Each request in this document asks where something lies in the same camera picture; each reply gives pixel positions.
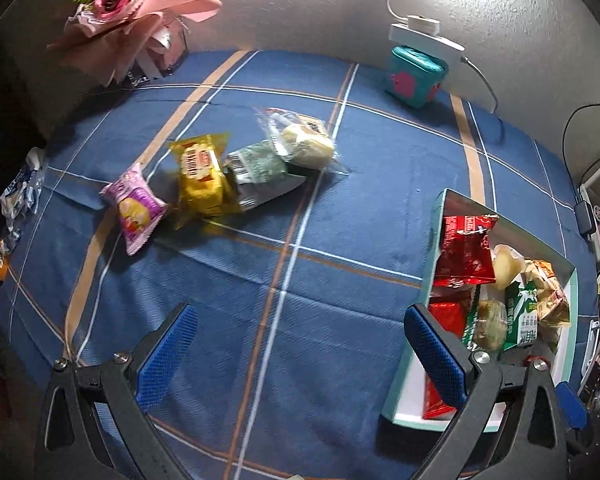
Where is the purple snack packet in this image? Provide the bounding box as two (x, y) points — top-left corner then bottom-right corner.
(99, 162), (170, 256)

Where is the black cable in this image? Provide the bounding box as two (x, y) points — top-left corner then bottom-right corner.
(561, 102), (600, 193)

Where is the cream bun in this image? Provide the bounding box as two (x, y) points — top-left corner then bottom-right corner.
(492, 245), (526, 291)

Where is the yellow snack packet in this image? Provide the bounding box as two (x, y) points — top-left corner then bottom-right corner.
(167, 132), (241, 231)

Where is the blue plaid tablecloth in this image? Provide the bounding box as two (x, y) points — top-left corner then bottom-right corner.
(0, 49), (600, 480)

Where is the small teal box pink print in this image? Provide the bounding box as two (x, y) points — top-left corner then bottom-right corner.
(385, 45), (450, 110)

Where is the brown snack packet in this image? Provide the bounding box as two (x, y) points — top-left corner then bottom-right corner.
(525, 259), (572, 327)

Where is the clear bun packet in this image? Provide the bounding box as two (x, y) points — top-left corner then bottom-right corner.
(254, 106), (351, 177)

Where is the pink flower bouquet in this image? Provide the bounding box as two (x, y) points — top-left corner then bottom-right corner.
(47, 0), (223, 86)

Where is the green milk carton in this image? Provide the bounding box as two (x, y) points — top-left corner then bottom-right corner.
(502, 280), (541, 351)

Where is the white power strip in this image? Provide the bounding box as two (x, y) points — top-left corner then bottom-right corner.
(384, 0), (466, 67)

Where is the white cable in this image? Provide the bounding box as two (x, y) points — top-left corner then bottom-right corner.
(459, 56), (507, 142)

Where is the pink clear gift box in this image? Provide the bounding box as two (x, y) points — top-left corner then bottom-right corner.
(135, 15), (191, 81)

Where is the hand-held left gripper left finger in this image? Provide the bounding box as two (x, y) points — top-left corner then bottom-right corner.
(35, 302), (199, 480)

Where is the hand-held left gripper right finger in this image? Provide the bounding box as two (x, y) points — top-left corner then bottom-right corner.
(404, 303), (568, 480)

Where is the silver green snack packet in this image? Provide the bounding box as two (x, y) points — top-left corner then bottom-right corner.
(225, 140), (308, 211)

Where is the blue white packet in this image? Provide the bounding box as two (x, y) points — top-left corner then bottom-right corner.
(0, 147), (46, 251)

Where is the teal cardboard box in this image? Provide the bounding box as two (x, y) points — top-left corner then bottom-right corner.
(380, 188), (578, 433)

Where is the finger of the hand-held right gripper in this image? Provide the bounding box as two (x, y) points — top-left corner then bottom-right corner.
(555, 381), (597, 457)

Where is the black power adapter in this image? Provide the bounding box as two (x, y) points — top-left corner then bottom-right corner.
(575, 202), (596, 237)

